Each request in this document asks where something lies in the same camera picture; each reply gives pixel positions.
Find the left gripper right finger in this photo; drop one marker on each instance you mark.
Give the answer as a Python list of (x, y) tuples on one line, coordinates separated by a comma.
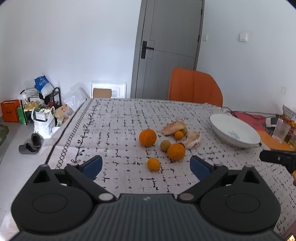
[(237, 201)]

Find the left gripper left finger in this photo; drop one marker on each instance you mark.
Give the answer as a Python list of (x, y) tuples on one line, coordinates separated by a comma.
[(58, 200)]

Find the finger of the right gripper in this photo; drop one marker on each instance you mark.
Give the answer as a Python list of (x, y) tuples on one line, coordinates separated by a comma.
[(283, 158)]

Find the large orange front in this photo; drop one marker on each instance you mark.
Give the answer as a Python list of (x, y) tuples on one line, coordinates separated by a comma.
[(176, 152)]

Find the large orange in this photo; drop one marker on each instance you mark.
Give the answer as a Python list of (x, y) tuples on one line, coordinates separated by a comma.
[(176, 152), (147, 138)]

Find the small mandarin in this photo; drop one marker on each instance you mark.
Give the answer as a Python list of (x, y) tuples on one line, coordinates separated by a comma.
[(153, 164), (178, 135)]

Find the green-brown kiwi front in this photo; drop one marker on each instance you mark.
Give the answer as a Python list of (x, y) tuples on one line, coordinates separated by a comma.
[(165, 144)]

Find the green-brown kiwi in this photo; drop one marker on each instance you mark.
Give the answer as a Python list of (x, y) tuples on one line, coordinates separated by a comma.
[(184, 131), (165, 144)]

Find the small mandarin front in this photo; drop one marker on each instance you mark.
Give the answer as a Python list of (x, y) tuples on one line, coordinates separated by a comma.
[(153, 164)]

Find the pomelo piece back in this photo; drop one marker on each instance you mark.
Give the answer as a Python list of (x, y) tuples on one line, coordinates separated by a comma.
[(173, 127)]

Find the green-brown kiwi back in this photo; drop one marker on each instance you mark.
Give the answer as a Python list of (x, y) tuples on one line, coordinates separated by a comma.
[(184, 131)]

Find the clear plastic cup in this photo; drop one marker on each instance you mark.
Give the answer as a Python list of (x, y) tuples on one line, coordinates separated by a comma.
[(281, 130)]

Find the white power adapter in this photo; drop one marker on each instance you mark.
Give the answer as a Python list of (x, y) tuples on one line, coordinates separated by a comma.
[(271, 122)]

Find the red orange table mat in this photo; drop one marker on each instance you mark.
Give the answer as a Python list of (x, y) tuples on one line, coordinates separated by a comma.
[(258, 123)]

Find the white ceramic bowl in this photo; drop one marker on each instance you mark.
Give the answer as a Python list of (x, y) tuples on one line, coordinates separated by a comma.
[(234, 131)]

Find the dark slipper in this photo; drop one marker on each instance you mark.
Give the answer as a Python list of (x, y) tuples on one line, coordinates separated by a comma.
[(27, 149), (36, 140)]

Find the white shopping bag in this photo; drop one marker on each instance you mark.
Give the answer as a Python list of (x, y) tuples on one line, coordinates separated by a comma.
[(43, 122)]

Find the green box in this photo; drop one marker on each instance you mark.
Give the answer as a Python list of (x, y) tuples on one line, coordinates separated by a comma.
[(21, 116)]

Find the black metal rack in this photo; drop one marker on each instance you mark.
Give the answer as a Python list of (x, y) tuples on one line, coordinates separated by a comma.
[(31, 94)]

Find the orange gift box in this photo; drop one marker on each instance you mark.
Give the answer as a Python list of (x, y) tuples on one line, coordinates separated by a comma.
[(9, 110)]

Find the clear plastic bag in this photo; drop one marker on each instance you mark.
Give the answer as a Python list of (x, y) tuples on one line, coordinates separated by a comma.
[(76, 99)]

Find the blue white plastic bag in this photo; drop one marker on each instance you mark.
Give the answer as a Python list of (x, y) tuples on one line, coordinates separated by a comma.
[(43, 86)]

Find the white foam packaging with cardboard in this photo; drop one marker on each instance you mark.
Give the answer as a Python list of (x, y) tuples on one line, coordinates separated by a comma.
[(108, 90)]

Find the orange chair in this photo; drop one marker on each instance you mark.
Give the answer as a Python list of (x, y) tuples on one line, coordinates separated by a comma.
[(195, 87)]

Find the grey door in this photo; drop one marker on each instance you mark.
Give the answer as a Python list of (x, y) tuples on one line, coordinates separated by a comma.
[(173, 29)]

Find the white wall switch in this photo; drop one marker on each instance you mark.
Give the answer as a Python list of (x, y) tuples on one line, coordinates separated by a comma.
[(243, 37)]

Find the black door handle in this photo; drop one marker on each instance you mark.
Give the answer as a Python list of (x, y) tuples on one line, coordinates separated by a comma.
[(144, 49)]

